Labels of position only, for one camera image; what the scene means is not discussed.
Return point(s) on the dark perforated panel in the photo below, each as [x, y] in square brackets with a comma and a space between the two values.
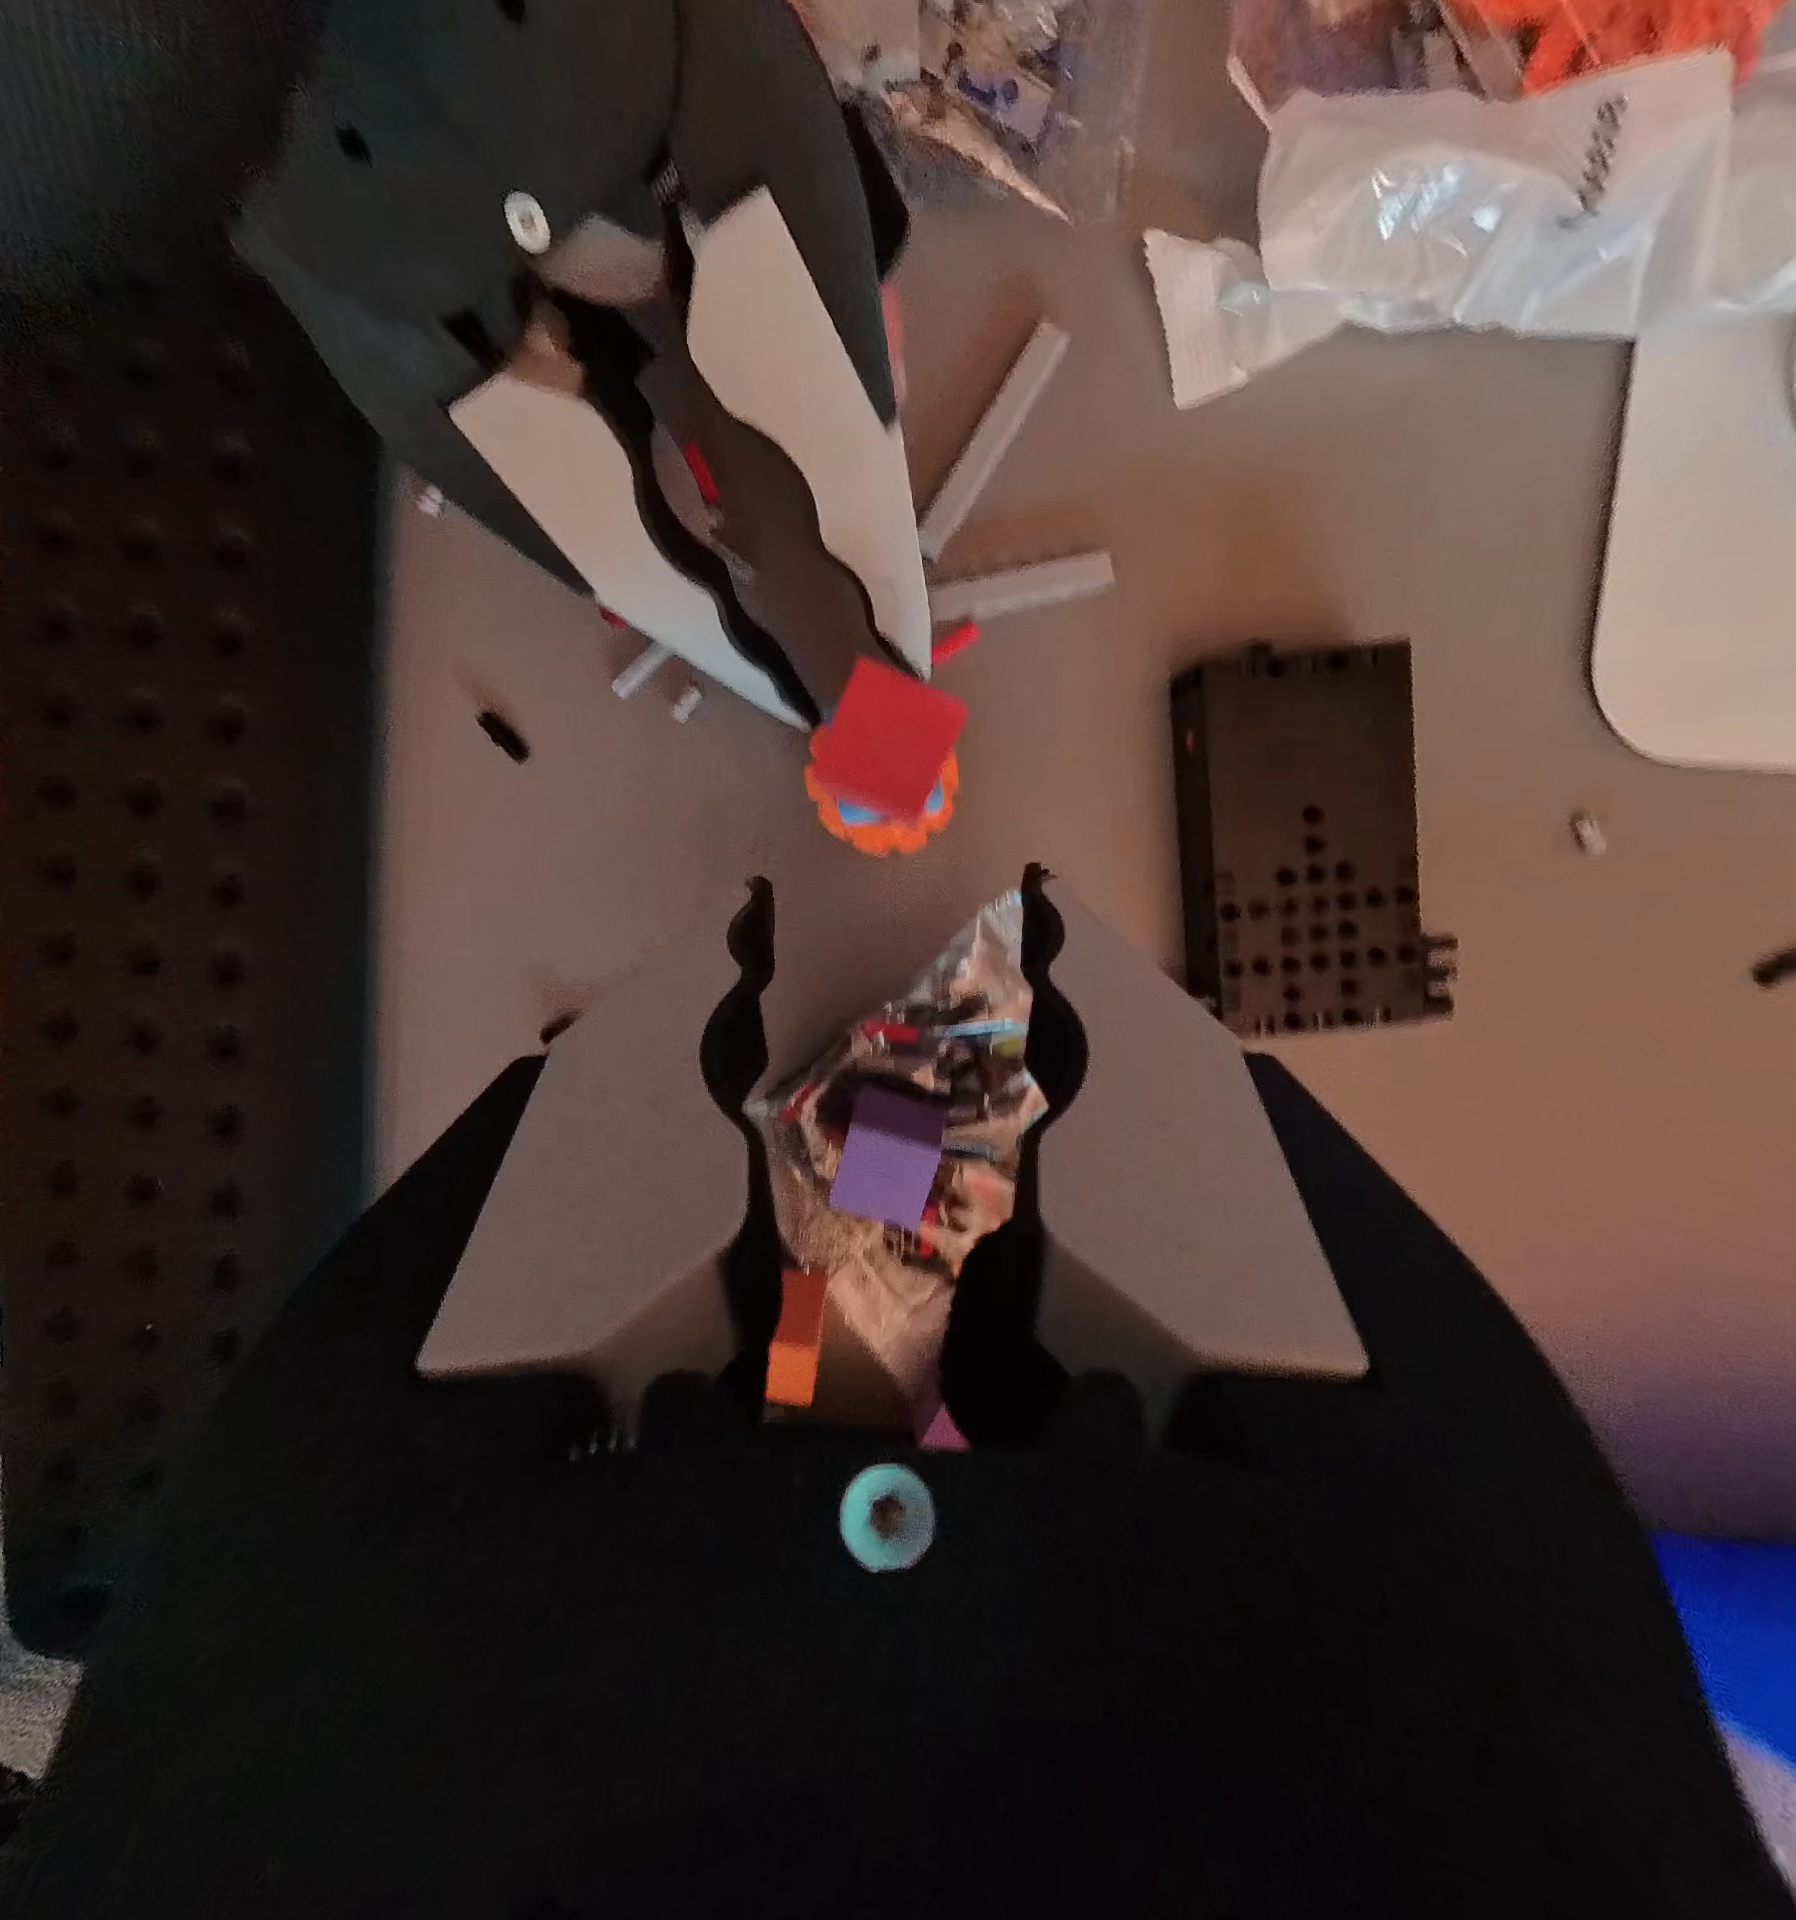
[161, 902]

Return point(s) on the white rounded stand base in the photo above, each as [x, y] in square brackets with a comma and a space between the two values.
[1736, 569]

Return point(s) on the red foam block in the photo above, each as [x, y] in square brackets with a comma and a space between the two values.
[887, 735]

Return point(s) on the crinkled bag of orange gears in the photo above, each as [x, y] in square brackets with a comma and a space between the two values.
[1512, 195]

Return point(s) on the black long pin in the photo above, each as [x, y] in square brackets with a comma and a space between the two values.
[502, 735]

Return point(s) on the blue plastic bin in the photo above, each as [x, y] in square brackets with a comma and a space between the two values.
[1767, 1650]

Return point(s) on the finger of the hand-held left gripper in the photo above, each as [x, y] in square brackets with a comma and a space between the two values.
[583, 495]
[810, 392]

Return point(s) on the orange plastic gear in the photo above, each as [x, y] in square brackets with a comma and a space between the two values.
[883, 835]

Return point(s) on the grey desk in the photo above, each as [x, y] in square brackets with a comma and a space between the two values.
[1363, 495]

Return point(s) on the orange foam block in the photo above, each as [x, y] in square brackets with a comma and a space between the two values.
[793, 1341]

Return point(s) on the small red pin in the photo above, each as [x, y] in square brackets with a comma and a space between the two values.
[699, 472]
[953, 642]

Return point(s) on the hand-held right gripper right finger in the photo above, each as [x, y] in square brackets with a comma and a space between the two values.
[1182, 1230]

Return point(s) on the black perforated plastic box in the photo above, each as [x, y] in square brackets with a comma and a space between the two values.
[1285, 778]

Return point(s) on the shiny bag of black parts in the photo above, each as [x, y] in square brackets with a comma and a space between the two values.
[912, 1036]

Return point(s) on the small black pin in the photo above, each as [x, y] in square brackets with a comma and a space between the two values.
[1785, 966]

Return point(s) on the long grey beam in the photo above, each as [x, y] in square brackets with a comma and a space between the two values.
[993, 443]
[1026, 584]

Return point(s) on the thin grey axle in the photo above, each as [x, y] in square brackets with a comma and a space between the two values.
[641, 675]

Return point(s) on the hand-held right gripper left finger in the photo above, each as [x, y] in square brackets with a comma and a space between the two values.
[598, 1230]

